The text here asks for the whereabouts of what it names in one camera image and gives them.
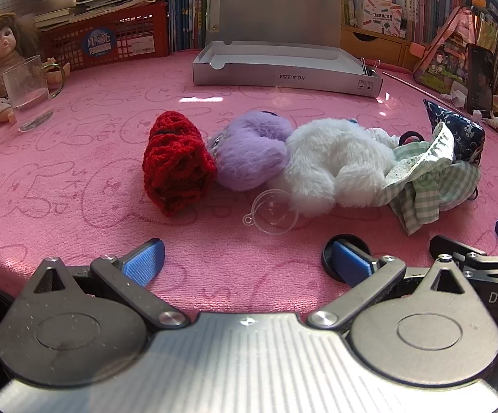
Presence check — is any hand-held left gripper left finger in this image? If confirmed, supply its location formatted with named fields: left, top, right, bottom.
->
left=31, top=239, right=191, bottom=332

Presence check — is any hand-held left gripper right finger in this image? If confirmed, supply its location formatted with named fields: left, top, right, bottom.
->
left=307, top=240, right=469, bottom=330

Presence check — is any black round container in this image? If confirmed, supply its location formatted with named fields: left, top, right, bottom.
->
left=322, top=234, right=372, bottom=285

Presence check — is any green checked cloth pouch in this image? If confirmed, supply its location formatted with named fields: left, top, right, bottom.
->
left=376, top=123, right=481, bottom=236

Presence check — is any white fluffy plush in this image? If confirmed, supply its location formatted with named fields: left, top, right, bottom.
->
left=281, top=118, right=398, bottom=216

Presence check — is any red knitted pouch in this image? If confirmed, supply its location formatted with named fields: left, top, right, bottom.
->
left=143, top=111, right=218, bottom=218

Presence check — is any navy floral pouch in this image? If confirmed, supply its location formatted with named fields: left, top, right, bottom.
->
left=423, top=99, right=486, bottom=166

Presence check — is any purple fluffy plush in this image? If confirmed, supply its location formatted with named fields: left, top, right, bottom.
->
left=208, top=110, right=293, bottom=192

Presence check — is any silver cardboard box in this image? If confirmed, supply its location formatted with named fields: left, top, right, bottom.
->
left=192, top=0, right=383, bottom=97

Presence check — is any clear plastic dome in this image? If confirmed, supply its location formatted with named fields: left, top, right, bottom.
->
left=243, top=189, right=300, bottom=235

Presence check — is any pink rabbit print mat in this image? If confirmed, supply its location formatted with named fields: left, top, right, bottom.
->
left=0, top=47, right=498, bottom=310

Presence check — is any folded white paper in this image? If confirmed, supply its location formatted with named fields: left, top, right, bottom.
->
left=450, top=82, right=469, bottom=108

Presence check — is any black smartphone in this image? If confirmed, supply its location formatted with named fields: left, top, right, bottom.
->
left=466, top=43, right=495, bottom=117

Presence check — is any thin metal rod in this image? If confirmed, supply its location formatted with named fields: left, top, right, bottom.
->
left=382, top=71, right=460, bottom=105

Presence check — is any colourful triangular bag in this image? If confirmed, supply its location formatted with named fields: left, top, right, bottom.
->
left=413, top=6, right=482, bottom=95

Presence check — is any black binder clip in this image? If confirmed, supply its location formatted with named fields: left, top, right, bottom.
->
left=360, top=57, right=382, bottom=79

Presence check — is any glass mug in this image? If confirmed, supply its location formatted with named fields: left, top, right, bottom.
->
left=3, top=55, right=65, bottom=132

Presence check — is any wooden drawer organizer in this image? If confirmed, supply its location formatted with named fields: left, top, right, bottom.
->
left=341, top=25, right=430, bottom=70

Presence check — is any large red plastic basket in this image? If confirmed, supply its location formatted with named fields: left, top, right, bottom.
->
left=38, top=2, right=170, bottom=72

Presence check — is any row of colourful books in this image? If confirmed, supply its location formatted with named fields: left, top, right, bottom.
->
left=210, top=0, right=465, bottom=44

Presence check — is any white printed carton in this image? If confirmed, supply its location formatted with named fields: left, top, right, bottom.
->
left=356, top=0, right=405, bottom=37

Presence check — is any row of blue slim books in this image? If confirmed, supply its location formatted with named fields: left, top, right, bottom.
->
left=167, top=0, right=211, bottom=52

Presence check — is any brown haired doll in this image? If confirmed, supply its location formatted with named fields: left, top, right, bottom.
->
left=0, top=12, right=71, bottom=125

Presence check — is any grey grid board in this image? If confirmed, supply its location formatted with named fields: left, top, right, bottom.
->
left=0, top=0, right=43, bottom=15

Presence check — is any white cable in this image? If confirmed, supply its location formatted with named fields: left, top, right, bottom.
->
left=475, top=109, right=498, bottom=135

